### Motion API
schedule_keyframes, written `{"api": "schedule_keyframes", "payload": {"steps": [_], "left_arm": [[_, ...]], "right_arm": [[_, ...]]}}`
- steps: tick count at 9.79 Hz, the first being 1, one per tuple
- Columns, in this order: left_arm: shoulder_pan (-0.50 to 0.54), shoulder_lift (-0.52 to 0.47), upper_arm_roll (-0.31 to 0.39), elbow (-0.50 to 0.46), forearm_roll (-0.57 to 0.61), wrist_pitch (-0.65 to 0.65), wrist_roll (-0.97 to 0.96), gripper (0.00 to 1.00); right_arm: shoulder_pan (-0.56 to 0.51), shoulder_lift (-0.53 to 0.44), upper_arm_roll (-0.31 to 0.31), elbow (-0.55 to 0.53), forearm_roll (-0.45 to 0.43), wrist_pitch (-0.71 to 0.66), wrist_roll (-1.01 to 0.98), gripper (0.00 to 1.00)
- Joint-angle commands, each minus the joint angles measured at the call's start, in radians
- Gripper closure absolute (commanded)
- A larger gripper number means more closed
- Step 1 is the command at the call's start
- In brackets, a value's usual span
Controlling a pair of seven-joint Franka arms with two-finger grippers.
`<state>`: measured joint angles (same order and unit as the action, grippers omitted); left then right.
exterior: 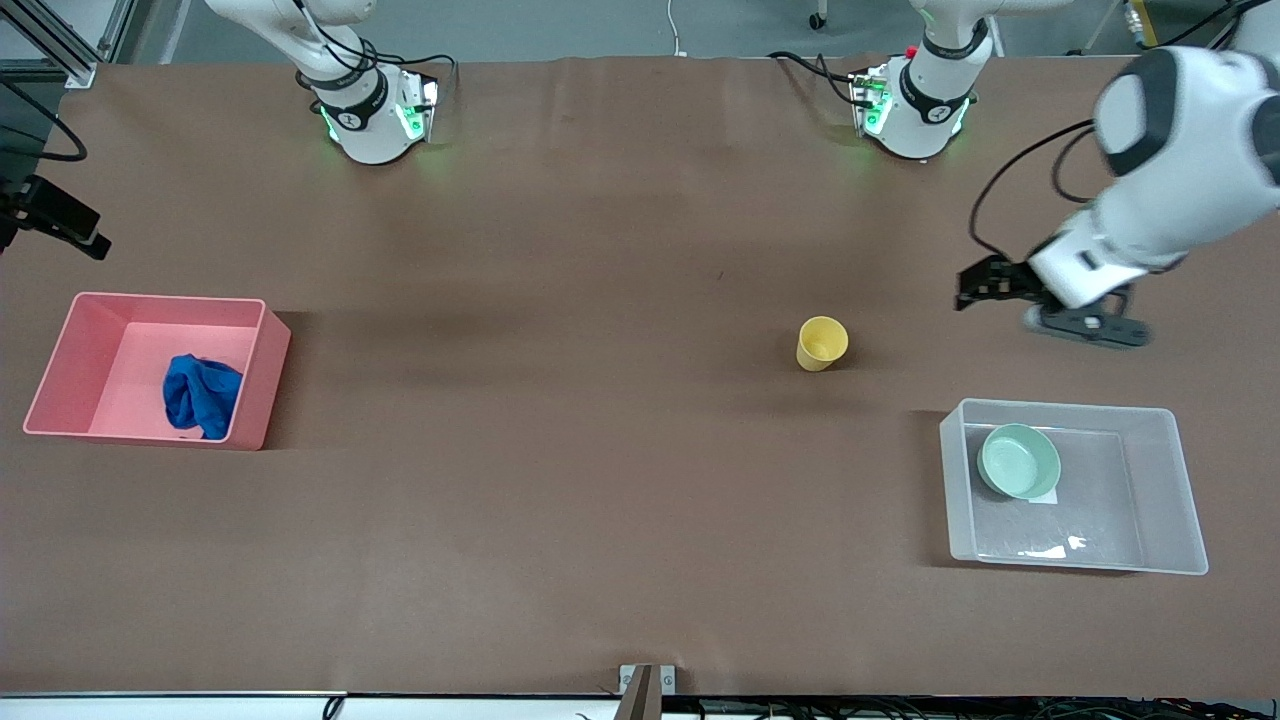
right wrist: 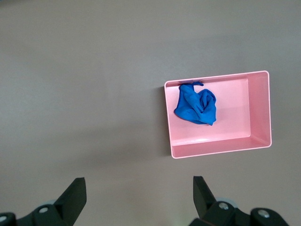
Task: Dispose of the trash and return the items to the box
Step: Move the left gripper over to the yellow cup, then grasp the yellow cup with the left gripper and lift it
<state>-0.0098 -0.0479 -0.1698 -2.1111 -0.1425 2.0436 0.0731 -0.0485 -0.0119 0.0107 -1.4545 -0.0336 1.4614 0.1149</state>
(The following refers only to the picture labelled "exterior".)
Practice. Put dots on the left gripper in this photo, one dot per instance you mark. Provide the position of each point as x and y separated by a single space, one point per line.
1012 276

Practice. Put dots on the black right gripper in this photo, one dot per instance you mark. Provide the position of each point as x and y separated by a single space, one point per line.
38 203

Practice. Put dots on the mint green bowl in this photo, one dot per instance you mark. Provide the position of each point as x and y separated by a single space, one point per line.
1016 460

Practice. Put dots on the blue microfiber cloth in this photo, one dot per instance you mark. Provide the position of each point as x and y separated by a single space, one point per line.
200 395

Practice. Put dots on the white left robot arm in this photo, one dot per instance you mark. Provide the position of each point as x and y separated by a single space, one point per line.
1190 150

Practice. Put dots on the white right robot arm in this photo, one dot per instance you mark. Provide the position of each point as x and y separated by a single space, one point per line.
365 122

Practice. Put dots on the pink plastic bin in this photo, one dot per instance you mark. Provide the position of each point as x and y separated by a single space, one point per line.
120 380

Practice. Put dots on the yellow plastic cup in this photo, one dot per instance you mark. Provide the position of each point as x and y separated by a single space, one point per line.
820 346

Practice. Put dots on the white square label sticker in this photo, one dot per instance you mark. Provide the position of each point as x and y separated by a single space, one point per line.
1050 497

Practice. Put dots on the clear plastic bin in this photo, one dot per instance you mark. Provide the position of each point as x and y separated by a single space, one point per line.
1172 480

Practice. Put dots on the brown paper table cover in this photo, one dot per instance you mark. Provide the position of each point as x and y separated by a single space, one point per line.
600 250

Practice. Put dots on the aluminium frame profile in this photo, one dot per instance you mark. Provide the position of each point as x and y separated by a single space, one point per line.
62 52

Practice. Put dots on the grey metal table bracket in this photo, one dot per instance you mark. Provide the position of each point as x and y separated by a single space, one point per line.
630 681

